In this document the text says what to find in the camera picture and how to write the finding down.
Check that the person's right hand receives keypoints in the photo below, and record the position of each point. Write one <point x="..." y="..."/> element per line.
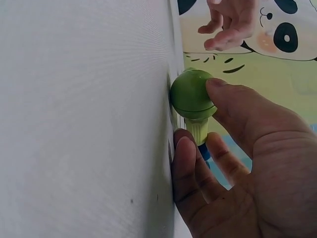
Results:
<point x="272" y="178"/>

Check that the person's left hand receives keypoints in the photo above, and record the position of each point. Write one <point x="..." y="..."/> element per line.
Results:
<point x="235" y="22"/>

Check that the person's left fingers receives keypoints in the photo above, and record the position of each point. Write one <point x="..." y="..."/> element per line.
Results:
<point x="218" y="41"/>

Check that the green ball-headed toy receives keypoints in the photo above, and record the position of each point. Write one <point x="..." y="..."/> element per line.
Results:
<point x="189" y="94"/>

